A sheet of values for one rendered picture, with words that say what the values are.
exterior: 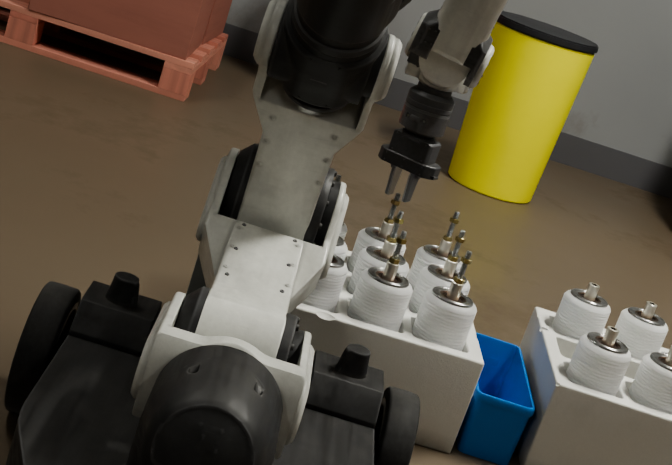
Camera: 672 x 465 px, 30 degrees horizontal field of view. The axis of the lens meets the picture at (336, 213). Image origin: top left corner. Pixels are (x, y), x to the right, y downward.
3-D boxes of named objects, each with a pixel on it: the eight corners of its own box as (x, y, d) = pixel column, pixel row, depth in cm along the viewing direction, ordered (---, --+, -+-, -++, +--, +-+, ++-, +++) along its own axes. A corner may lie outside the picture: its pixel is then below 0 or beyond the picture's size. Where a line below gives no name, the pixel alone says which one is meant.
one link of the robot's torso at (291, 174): (313, 281, 190) (391, 91, 152) (202, 246, 189) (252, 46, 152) (335, 202, 199) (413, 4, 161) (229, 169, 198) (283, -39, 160)
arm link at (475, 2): (465, 108, 201) (526, -5, 187) (392, 72, 201) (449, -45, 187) (479, 76, 210) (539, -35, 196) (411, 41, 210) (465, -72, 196)
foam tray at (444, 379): (450, 454, 218) (485, 363, 213) (235, 391, 215) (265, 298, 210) (434, 364, 256) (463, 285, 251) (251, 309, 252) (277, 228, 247)
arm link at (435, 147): (368, 156, 234) (388, 96, 231) (391, 153, 243) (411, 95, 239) (425, 182, 229) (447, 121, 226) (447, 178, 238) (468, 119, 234)
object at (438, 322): (430, 407, 217) (465, 314, 212) (384, 382, 221) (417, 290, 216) (452, 394, 225) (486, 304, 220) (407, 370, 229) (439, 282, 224)
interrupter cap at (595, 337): (630, 359, 218) (632, 356, 217) (589, 346, 217) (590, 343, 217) (623, 343, 225) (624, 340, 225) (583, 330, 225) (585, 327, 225)
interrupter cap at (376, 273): (408, 293, 214) (409, 290, 213) (365, 279, 213) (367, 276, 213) (408, 279, 221) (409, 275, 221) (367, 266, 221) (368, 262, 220)
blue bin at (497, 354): (512, 470, 220) (536, 411, 217) (453, 452, 220) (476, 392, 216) (499, 399, 249) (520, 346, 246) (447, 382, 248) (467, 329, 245)
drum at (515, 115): (440, 183, 404) (499, 18, 388) (437, 158, 438) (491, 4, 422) (544, 217, 405) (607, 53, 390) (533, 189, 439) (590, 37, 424)
